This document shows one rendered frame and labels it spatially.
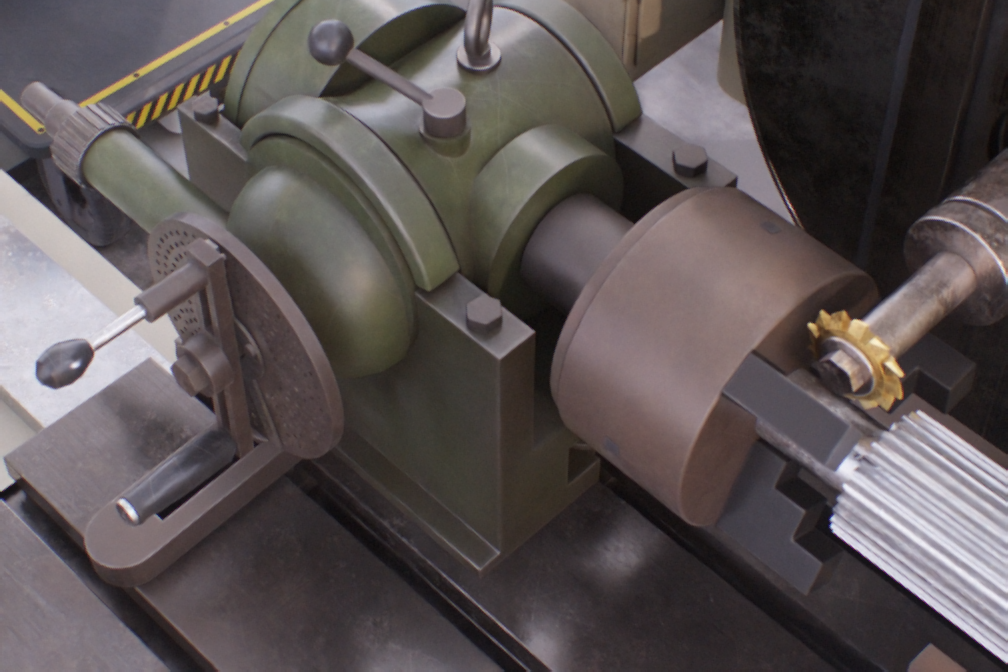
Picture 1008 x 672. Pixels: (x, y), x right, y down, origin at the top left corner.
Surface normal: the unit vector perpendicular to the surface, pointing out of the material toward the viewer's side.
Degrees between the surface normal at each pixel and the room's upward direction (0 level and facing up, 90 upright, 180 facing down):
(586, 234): 11
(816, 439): 35
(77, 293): 0
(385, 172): 26
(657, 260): 21
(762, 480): 65
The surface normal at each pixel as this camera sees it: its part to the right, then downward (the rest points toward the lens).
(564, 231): -0.32, -0.36
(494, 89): 0.21, -0.47
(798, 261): 0.21, -0.78
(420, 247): 0.58, 0.07
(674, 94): 0.00, -0.66
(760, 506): -0.64, 0.20
